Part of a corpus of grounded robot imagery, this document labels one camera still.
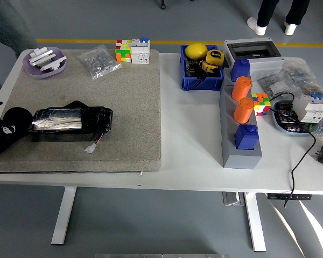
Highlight large clear bag of parts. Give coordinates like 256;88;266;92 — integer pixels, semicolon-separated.
281;59;320;95

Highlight black wrist strap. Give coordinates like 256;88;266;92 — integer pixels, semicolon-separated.
194;72;208;87

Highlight grey enclosure box, clear lid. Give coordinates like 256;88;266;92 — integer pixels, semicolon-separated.
222;39;283;81

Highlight black power cable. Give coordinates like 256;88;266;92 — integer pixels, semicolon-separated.
269;92;323;208

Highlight blue plastic bin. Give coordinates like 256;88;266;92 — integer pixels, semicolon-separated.
179;44;224;92

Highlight grey stepped holder block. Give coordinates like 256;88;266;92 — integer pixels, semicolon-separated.
219;67;263;170

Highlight large multicolour puzzle cube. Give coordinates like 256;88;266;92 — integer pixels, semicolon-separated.
115;39;132;63

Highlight black table control panel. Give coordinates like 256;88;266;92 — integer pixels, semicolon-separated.
267;192;312;201

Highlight small clear bag of parts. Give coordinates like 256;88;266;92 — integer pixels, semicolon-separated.
257;74;291;98

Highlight black rag with white print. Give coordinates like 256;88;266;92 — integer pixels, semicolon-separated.
0;106;34;158

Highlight grey box under table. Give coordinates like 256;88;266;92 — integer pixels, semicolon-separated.
222;191;245;207

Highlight person in black trousers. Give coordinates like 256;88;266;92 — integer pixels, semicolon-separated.
247;0;312;36

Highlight blue square bottle block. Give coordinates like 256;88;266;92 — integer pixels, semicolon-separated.
234;124;259;151
230;58;251;82

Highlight orange cylinder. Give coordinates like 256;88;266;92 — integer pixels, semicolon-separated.
230;76;252;102
233;97;255;124

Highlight clear bag of metal nuts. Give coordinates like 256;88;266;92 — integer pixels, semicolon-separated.
76;44;123;81

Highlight black glossy panel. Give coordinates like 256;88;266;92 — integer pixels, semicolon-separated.
28;101;114;142

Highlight black electronic modules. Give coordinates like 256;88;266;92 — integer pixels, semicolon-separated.
275;103;310;133

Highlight small multicolour puzzle cube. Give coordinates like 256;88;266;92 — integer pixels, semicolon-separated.
251;92;272;117

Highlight yellow round tape measure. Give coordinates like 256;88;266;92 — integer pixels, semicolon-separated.
205;49;225;67

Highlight purple oval tray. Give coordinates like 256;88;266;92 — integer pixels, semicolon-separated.
22;47;67;80

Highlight white circuit breaker, blue clips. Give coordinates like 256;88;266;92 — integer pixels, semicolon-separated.
292;92;323;125

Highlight long silver metal bar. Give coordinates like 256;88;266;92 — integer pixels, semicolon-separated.
29;52;57;67

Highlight white breaker block, blue top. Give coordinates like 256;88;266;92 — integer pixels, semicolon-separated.
131;37;151;65

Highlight yellow and black tape measure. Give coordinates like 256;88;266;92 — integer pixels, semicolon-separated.
199;60;219;75

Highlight white metal bracket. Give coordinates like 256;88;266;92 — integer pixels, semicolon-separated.
39;55;67;73

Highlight white connector on thin wires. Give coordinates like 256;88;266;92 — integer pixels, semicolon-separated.
84;133;106;154

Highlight grey-brown table mat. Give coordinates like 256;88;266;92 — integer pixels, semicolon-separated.
0;48;162;175

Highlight yellow oval ball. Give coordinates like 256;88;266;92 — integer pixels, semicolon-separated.
184;42;208;60

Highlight white table leg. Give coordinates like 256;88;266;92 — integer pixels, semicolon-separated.
243;192;267;253
51;187;78;245

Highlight light blue oval tray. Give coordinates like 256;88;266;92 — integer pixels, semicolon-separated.
271;99;322;138

